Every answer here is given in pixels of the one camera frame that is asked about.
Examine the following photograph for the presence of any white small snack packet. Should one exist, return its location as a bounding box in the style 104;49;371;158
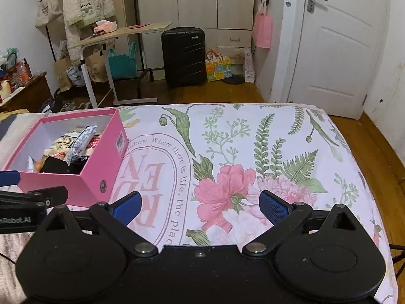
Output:
27;156;35;172

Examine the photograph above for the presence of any black snack bar packet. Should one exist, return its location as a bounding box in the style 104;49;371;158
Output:
40;157;89;174

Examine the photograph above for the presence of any beige printed snack bag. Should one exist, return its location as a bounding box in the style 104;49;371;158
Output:
43;127;84;161

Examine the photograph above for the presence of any pink cardboard box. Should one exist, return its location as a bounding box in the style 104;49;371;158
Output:
4;108;128;207

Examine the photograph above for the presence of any small red white packet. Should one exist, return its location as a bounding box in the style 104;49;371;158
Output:
83;135;101;157

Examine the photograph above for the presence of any floral bed sheet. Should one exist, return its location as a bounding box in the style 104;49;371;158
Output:
0;102;398;304

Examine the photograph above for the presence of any dark wooden nightstand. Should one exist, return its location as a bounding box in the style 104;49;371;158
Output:
1;72;53;112

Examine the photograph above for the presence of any brown paper bag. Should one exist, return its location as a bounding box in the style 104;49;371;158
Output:
54;56;72;92

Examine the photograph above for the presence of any teal shopping bag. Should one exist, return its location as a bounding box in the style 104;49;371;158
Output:
108;42;137;79

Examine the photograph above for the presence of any white patterned paper bag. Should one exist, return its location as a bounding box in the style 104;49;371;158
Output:
244;48;255;83

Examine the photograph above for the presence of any colourful gift box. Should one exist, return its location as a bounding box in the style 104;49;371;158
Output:
205;49;233;82

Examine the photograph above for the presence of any black suitcase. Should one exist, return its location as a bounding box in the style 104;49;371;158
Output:
161;27;207;88

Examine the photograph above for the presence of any beige tote bag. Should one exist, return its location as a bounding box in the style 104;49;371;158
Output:
35;0;63;28

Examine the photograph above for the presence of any pink tissue box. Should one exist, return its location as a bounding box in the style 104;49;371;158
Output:
93;20;117;36

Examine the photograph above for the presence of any white door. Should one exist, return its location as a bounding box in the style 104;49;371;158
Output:
288;0;387;119

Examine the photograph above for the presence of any hanging cream cardigan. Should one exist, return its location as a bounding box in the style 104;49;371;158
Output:
63;0;116;62

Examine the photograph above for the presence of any pink hanging bag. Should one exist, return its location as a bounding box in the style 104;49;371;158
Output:
252;12;273;49

